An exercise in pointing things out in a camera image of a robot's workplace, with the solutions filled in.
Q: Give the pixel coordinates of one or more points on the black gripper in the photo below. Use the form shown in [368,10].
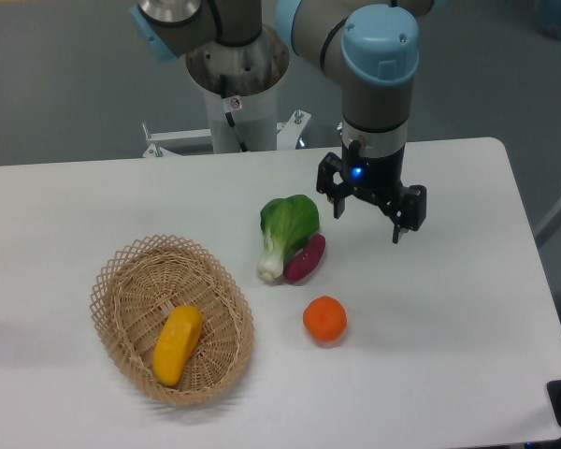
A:
[376,181]

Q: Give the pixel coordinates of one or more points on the yellow mango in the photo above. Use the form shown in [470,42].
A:
[175,344]

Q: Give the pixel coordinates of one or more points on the purple sweet potato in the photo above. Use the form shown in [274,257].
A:
[303,263]

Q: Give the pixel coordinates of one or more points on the woven wicker basket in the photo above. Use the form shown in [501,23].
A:
[136,291]

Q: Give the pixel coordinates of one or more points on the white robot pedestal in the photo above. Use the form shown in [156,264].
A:
[237,123]

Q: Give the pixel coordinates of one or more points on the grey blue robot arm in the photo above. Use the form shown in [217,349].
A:
[369,49]

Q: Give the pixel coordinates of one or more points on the green bok choy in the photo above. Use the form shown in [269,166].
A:
[287,224]

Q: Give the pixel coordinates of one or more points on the orange tangerine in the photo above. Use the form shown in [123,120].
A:
[325,319]

